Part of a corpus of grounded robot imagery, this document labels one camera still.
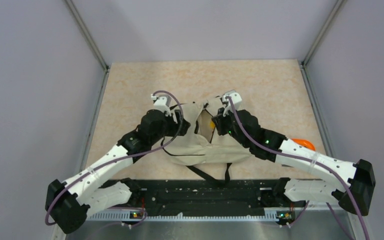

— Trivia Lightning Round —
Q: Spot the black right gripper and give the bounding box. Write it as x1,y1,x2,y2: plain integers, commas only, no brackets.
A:
212,104,251,149

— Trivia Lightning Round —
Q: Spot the yellow eraser block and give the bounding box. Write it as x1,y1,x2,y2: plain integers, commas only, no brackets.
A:
209,121,216,130

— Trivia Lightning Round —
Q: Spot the cream canvas backpack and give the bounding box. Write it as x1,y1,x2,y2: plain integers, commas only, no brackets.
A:
160,96,256,186

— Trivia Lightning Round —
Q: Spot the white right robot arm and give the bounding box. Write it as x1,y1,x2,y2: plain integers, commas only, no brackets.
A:
212,108,376,216

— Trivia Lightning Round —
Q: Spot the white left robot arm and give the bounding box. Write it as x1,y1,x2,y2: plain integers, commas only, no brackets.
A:
45,108,189,234

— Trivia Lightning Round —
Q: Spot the orange tape roll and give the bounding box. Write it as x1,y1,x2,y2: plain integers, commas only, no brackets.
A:
292,138,316,151

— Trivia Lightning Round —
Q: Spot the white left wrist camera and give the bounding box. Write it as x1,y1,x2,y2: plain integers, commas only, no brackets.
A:
150,94,172,117

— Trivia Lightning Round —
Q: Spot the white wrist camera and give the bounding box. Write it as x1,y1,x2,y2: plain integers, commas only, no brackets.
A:
221,90,243,117
150,94,172,117

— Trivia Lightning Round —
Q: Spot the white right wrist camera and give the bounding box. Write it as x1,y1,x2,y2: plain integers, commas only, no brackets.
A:
221,90,243,117

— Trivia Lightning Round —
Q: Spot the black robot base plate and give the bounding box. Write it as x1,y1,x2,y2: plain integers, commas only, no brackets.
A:
109,178,299,218

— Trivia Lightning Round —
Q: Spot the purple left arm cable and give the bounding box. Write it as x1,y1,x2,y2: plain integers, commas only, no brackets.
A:
44,90,185,229

